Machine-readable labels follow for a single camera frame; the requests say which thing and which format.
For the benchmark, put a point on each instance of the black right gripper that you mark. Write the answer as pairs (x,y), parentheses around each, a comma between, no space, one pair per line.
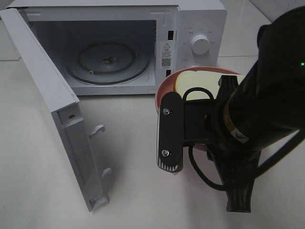
(232,159)

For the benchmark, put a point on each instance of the white bread sandwich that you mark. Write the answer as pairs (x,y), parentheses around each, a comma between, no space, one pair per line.
(203,79)

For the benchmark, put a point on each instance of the pink round plate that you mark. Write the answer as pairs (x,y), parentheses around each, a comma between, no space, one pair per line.
(200,93)

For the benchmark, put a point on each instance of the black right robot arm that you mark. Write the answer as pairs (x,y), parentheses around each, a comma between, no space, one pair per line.
(262,119)

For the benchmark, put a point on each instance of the upper white power knob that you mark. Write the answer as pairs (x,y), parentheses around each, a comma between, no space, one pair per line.
(200,44)

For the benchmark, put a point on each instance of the white warning label sticker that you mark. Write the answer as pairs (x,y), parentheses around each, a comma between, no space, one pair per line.
(166,54)

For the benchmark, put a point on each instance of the glass microwave turntable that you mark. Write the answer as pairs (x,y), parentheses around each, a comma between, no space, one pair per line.
(107,63)

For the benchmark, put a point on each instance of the white microwave oven body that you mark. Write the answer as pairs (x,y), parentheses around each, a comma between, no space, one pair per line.
(62,26)

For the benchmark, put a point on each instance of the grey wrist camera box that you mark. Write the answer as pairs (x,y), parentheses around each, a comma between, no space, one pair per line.
(182,123)

